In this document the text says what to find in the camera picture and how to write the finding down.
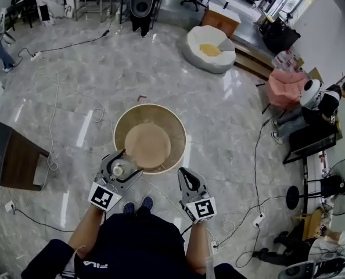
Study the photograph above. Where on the white oval backpack device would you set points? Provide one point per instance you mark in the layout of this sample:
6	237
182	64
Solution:
309	94
306	269

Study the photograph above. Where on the wooden cabinet white top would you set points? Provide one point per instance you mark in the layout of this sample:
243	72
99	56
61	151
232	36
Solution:
219	25

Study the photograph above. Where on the white marble pattern cabinet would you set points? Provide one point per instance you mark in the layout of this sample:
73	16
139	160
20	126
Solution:
55	4

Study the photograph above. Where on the small clear bottle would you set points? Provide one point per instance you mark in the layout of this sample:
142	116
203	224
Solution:
118	170

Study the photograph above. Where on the dark wooden coat rack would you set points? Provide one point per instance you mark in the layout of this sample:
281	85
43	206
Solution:
343	76

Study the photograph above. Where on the person's left forearm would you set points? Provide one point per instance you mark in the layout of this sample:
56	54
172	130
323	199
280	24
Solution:
85	231

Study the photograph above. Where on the person's left blue clog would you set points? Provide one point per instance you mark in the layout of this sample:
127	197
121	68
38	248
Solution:
129	208

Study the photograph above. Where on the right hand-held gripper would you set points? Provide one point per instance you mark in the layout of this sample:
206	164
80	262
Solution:
201	209

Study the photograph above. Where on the person's navy t-shirt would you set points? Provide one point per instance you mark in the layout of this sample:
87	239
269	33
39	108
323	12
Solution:
137	243

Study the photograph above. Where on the white power strip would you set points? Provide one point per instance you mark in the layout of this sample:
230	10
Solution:
215	245
259	219
36	56

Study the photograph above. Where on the white flower-shaped bean bag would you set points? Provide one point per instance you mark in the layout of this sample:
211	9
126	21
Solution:
195	39

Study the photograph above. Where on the person's right forearm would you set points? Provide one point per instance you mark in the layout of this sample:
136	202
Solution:
197	243

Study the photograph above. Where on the black pedestal fan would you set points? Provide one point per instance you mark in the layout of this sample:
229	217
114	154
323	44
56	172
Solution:
339	185

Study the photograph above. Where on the pink armchair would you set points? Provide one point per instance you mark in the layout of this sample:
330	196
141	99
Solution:
283	89

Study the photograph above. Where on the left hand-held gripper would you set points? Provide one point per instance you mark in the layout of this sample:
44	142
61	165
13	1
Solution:
104	198

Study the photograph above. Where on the white floor socket box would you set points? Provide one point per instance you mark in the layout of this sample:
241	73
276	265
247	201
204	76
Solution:
9	206

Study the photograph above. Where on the small black standing fan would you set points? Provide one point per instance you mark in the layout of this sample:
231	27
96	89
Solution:
289	15

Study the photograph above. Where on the brown cardboard box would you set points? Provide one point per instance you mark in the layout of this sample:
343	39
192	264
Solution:
316	75

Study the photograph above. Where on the grey oval backpack device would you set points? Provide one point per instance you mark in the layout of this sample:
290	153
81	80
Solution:
142	4

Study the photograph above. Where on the black frame table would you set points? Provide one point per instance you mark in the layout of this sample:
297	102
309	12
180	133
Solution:
312	144

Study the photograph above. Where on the person's blue clog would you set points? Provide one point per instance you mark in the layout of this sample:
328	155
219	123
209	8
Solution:
129	208
147	203

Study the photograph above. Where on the wooden stool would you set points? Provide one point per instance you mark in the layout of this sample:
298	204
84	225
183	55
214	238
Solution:
312	222

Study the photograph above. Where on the pack of large water bottles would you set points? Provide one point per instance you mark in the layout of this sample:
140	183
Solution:
284	61

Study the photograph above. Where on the person's right blue clog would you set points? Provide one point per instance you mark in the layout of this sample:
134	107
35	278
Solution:
147	203

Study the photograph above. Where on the dark wooden side table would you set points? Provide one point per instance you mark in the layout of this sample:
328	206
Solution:
18	161

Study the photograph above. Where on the wooden platform steps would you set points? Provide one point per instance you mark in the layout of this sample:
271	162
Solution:
248	60

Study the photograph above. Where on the yellow round cushion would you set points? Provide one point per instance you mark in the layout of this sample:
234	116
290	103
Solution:
210	49

